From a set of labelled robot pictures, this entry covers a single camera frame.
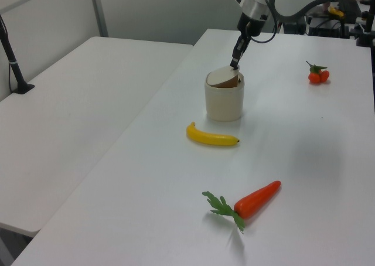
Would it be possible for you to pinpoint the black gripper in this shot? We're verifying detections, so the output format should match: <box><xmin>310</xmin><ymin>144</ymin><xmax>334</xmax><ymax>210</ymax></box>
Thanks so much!
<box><xmin>230</xmin><ymin>12</ymin><xmax>266</xmax><ymax>71</ymax></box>

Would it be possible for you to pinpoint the cream swing bin lid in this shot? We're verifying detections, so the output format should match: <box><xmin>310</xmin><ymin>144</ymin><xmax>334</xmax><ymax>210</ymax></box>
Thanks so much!
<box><xmin>206</xmin><ymin>66</ymin><xmax>241</xmax><ymax>87</ymax></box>

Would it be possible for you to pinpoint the cream garbage bin body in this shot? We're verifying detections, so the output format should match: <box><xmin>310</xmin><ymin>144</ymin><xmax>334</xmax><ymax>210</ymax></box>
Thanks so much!
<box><xmin>204</xmin><ymin>69</ymin><xmax>246</xmax><ymax>122</ymax></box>

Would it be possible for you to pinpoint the black background equipment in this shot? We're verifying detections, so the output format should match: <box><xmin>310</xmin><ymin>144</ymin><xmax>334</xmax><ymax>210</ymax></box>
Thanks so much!
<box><xmin>282</xmin><ymin>0</ymin><xmax>363</xmax><ymax>39</ymax></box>

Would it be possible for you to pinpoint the yellow plastic banana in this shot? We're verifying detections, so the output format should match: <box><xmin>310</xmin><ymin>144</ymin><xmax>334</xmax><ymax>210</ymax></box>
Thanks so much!
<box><xmin>186</xmin><ymin>121</ymin><xmax>241</xmax><ymax>148</ymax></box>

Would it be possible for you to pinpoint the yellow background object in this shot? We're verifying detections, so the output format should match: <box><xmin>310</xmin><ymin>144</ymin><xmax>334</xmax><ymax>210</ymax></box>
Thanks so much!
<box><xmin>328</xmin><ymin>6</ymin><xmax>345</xmax><ymax>18</ymax></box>

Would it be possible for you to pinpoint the black tripod stand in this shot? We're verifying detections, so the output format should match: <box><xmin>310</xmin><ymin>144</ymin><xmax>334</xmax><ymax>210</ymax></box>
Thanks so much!
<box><xmin>355</xmin><ymin>10</ymin><xmax>375</xmax><ymax>47</ymax></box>

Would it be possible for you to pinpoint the orange plastic carrot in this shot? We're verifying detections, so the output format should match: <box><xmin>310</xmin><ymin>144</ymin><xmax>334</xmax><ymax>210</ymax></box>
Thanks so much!
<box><xmin>202</xmin><ymin>180</ymin><xmax>282</xmax><ymax>234</ymax></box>

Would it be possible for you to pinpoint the white side table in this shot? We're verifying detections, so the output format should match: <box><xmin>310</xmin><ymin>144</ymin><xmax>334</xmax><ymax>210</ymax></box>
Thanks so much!
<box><xmin>0</xmin><ymin>36</ymin><xmax>194</xmax><ymax>238</ymax></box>

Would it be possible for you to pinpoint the black pole stand with base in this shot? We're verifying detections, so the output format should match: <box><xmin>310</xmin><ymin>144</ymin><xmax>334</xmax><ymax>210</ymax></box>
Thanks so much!
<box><xmin>0</xmin><ymin>13</ymin><xmax>35</xmax><ymax>95</ymax></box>

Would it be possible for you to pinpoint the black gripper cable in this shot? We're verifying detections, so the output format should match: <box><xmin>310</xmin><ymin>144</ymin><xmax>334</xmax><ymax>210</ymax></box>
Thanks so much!
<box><xmin>247</xmin><ymin>0</ymin><xmax>279</xmax><ymax>44</ymax></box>

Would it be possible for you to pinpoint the grey aluminium frame post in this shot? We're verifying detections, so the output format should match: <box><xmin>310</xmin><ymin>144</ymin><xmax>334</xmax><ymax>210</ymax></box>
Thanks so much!
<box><xmin>89</xmin><ymin>0</ymin><xmax>109</xmax><ymax>38</ymax></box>

